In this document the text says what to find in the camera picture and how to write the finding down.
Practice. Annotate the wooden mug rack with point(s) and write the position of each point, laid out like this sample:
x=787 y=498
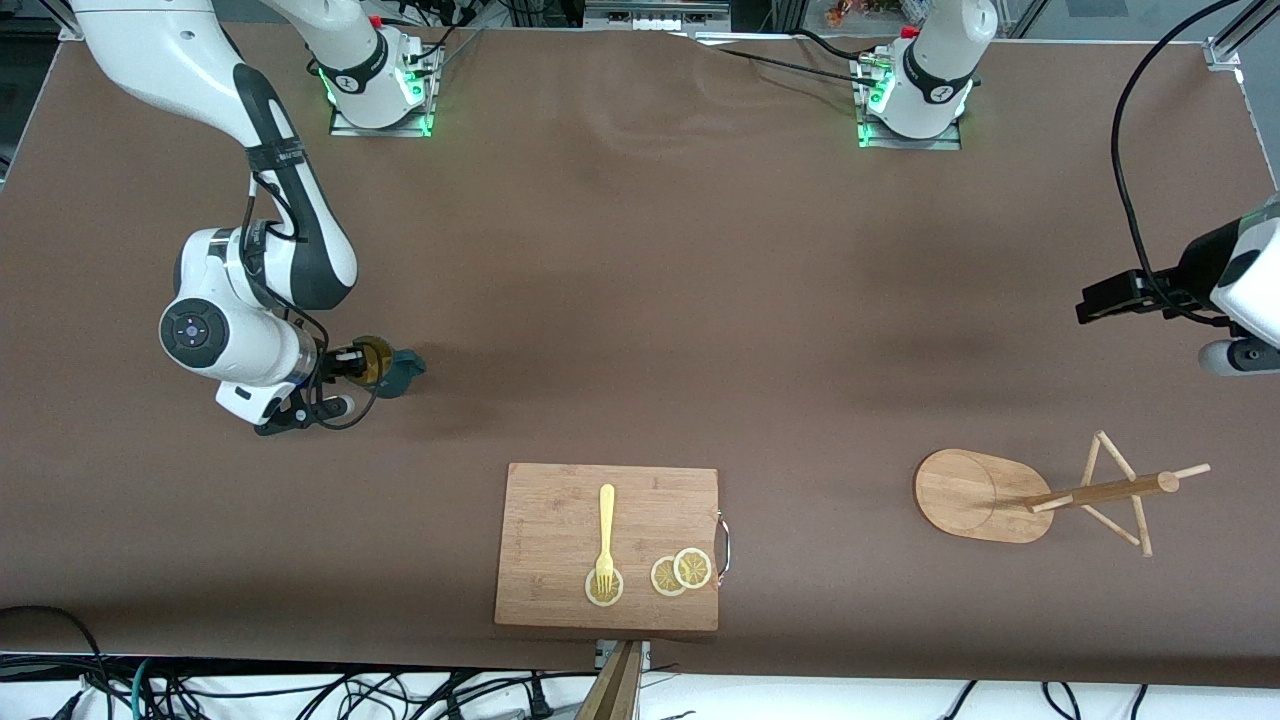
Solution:
x=970 y=495

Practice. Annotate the aluminium frame corner post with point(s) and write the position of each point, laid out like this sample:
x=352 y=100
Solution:
x=1235 y=35

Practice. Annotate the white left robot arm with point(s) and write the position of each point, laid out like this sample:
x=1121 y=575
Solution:
x=940 y=60

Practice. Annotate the lemon slice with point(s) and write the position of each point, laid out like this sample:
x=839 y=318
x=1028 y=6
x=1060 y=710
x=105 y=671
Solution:
x=661 y=579
x=592 y=596
x=692 y=568

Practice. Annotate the metal beam bracket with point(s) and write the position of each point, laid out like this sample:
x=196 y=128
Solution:
x=603 y=655

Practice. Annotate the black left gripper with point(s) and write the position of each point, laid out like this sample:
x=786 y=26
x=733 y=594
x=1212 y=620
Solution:
x=1186 y=272

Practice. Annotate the bamboo cutting board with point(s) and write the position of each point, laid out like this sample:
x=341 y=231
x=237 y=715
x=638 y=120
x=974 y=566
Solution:
x=550 y=540

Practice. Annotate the wooden beam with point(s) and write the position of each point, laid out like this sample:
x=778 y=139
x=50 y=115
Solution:
x=612 y=690

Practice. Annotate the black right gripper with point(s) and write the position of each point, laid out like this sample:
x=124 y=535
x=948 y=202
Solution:
x=332 y=363

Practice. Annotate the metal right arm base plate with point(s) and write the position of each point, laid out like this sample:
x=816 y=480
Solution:
x=400 y=131

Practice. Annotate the yellow plastic fork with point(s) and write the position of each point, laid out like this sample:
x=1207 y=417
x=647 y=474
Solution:
x=606 y=520

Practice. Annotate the teal cup with yellow inside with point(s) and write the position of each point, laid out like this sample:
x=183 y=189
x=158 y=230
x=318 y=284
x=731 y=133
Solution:
x=402 y=376

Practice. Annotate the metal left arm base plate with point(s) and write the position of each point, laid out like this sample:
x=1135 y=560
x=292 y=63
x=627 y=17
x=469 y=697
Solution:
x=940 y=145

